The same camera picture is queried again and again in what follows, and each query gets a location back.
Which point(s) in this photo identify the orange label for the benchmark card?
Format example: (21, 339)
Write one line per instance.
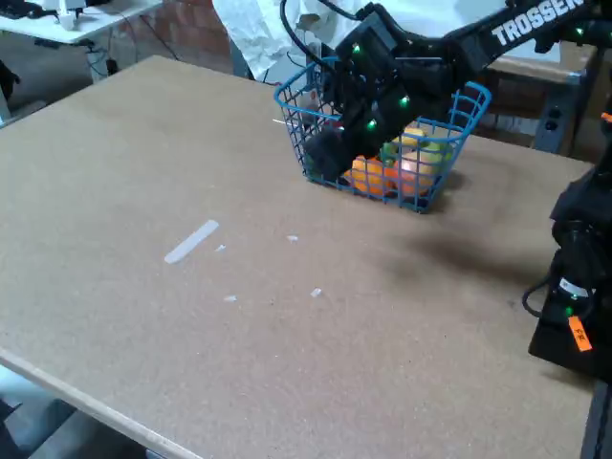
(580, 334)

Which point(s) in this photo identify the light green round toy fruit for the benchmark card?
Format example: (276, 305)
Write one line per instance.
(437, 152)

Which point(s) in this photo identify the white stand on desk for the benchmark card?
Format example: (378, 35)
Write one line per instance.
(69, 16)

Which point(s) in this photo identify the black power outlet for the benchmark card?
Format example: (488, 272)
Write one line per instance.
(553, 119)

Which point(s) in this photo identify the grey post with red sticker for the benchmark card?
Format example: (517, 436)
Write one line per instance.
(315, 48)

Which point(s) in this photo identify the dark metal table leg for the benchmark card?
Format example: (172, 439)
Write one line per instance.
(600, 430)

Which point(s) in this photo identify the white desk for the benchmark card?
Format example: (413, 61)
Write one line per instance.
(95, 21)

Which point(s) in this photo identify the black plug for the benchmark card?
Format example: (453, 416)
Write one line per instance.
(112, 66)

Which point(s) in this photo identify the long white tape strip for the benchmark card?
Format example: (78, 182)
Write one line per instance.
(191, 241)

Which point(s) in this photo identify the small orange object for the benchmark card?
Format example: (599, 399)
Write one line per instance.
(607, 116)

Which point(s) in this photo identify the black camera box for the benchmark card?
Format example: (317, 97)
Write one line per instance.
(368, 38)

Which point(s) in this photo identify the brown wooden bench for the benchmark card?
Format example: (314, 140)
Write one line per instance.
(526, 64)

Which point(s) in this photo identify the red orange round toy fruit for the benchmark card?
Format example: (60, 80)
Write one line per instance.
(416, 172)

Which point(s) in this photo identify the grey metal post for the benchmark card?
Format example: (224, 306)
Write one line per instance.
(569, 119)

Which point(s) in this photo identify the yellow toy banana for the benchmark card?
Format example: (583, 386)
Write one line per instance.
(412, 136)

